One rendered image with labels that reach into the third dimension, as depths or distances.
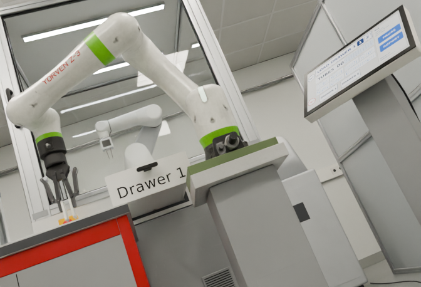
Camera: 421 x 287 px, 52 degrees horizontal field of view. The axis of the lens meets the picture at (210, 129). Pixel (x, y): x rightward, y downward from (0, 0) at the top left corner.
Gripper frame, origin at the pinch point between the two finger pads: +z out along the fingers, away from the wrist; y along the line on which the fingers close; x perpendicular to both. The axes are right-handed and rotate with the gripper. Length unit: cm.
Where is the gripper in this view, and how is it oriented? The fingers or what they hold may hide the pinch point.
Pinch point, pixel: (68, 210)
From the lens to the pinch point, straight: 156.6
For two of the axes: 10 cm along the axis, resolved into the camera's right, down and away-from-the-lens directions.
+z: 3.6, 8.8, -3.1
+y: 9.3, -3.2, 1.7
